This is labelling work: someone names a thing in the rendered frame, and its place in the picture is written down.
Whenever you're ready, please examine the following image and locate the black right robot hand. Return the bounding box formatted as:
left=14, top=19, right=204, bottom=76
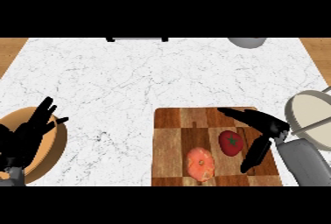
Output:
left=215, top=107, right=291, bottom=174

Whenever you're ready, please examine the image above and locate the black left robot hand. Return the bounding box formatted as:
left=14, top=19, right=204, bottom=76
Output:
left=0, top=96, right=69, bottom=170

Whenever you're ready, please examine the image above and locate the checkered wooden cutting board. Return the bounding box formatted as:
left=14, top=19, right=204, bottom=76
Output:
left=149, top=106, right=285, bottom=187

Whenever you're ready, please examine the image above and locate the pale tiered basket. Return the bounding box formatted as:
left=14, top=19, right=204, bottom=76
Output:
left=283, top=85, right=331, bottom=152

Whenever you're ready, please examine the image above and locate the tan wooden bowl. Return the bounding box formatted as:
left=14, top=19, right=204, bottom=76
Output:
left=0, top=106, right=68, bottom=186

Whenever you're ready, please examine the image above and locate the grey round object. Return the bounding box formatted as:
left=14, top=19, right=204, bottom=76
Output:
left=227, top=37, right=267, bottom=49

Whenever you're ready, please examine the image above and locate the red tomato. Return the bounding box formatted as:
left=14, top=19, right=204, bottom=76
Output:
left=217, top=129, right=245, bottom=158

